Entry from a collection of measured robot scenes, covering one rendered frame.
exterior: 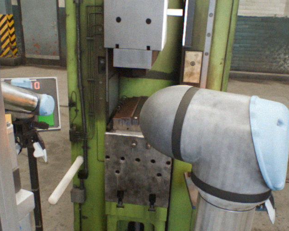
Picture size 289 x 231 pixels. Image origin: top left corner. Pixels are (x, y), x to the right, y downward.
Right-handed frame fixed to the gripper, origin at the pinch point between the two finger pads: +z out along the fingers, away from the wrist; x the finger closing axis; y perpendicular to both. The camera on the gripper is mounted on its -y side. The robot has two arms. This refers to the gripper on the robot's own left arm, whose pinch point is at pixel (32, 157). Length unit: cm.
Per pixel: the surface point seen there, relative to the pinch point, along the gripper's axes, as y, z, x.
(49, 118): -25.8, -7.9, -11.1
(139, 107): -72, -5, 19
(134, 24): -51, -55, 24
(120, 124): -50, -1, 18
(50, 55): -542, 65, -431
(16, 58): -497, 75, -501
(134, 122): -52, -3, 25
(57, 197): -14.7, 30.2, -0.8
